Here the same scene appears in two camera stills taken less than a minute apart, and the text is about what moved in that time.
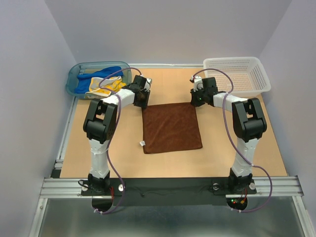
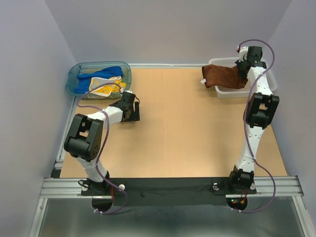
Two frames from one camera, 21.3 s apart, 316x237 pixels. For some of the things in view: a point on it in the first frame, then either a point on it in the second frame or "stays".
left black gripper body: [143, 100] → [134, 116]
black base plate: [169, 191] stays
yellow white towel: [112, 83] stays
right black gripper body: [199, 97] → [240, 66]
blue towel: [83, 80] stays
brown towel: [170, 127] → [222, 77]
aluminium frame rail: [54, 186] stays
